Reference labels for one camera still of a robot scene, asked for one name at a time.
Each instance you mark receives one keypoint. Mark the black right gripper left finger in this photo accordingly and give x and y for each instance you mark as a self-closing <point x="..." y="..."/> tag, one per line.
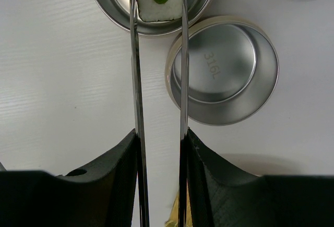
<point x="99" y="193"/>

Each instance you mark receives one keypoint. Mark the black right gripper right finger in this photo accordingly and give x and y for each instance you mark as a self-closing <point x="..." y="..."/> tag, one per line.
<point x="221" y="194"/>

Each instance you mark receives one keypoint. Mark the stainless steel food tongs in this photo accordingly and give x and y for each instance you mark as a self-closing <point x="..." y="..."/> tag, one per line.
<point x="139" y="117"/>

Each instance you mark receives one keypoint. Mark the beige steel lunch box bowl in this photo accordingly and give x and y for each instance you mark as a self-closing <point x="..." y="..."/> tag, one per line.
<point x="233" y="70"/>

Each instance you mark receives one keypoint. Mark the bamboo woven serving tray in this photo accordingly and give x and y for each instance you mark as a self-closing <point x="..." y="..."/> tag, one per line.
<point x="173" y="218"/>

